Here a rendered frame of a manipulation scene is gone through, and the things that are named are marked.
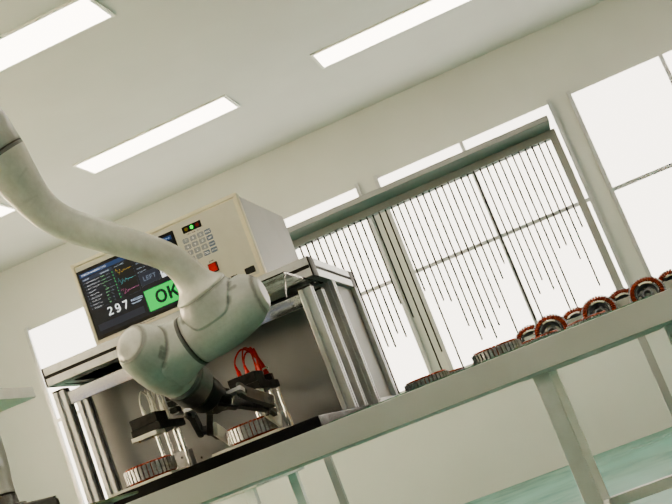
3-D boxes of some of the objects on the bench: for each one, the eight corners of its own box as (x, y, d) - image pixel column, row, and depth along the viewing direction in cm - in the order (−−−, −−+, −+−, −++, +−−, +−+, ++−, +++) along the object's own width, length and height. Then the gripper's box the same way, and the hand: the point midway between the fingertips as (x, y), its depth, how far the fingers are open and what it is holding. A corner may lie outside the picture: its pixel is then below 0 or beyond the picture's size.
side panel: (382, 410, 240) (331, 279, 245) (370, 415, 240) (320, 284, 246) (403, 405, 267) (357, 287, 272) (392, 409, 267) (346, 292, 273)
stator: (168, 472, 217) (162, 454, 218) (119, 491, 218) (114, 474, 219) (186, 467, 228) (180, 451, 229) (139, 485, 229) (134, 469, 230)
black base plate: (322, 426, 193) (317, 414, 194) (24, 544, 205) (20, 532, 205) (373, 414, 239) (369, 404, 239) (127, 510, 250) (124, 501, 251)
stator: (406, 401, 251) (400, 386, 251) (449, 384, 252) (443, 370, 253) (412, 397, 240) (406, 382, 241) (457, 380, 241) (451, 365, 242)
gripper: (245, 350, 203) (302, 395, 219) (146, 393, 210) (208, 434, 226) (249, 383, 199) (307, 427, 215) (147, 426, 206) (210, 466, 222)
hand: (252, 427), depth 219 cm, fingers closed on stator, 11 cm apart
